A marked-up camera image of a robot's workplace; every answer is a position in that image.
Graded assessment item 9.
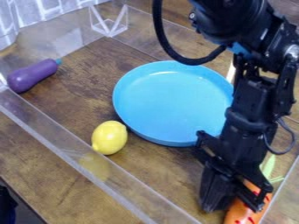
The orange toy carrot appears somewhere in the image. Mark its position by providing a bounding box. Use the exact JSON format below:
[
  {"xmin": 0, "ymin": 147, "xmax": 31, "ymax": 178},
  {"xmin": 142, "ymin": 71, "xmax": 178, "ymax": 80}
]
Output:
[{"xmin": 223, "ymin": 154, "xmax": 286, "ymax": 224}]

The blue round plate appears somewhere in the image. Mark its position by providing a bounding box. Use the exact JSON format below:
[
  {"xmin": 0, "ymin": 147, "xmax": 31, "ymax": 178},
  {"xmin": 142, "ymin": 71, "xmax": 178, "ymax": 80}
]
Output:
[{"xmin": 112, "ymin": 60, "xmax": 232, "ymax": 147}]

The yellow toy lemon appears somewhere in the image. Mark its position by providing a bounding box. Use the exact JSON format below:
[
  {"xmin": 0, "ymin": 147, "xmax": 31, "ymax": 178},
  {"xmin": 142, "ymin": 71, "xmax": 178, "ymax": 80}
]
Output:
[{"xmin": 91, "ymin": 121, "xmax": 127, "ymax": 155}]

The purple toy eggplant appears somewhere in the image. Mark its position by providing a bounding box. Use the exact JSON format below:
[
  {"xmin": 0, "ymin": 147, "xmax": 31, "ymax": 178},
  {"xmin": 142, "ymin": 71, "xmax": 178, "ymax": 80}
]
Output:
[{"xmin": 7, "ymin": 59, "xmax": 61, "ymax": 94}]

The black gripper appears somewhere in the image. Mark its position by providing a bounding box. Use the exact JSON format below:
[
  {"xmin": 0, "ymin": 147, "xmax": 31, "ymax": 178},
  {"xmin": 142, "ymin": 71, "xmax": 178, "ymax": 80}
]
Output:
[{"xmin": 196, "ymin": 108, "xmax": 278, "ymax": 213}]

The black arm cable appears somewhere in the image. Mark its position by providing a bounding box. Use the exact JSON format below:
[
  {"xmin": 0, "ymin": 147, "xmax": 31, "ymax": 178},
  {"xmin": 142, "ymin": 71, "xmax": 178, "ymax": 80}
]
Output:
[{"xmin": 151, "ymin": 0, "xmax": 230, "ymax": 67}]

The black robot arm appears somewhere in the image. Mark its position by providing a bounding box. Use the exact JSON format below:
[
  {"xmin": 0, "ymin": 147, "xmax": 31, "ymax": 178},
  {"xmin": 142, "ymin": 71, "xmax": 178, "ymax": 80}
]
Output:
[{"xmin": 191, "ymin": 0, "xmax": 299, "ymax": 212}]

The clear acrylic barrier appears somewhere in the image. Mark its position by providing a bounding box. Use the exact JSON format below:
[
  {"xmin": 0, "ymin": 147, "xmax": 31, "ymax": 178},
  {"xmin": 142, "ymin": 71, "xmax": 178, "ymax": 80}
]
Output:
[{"xmin": 0, "ymin": 0, "xmax": 299, "ymax": 224}]

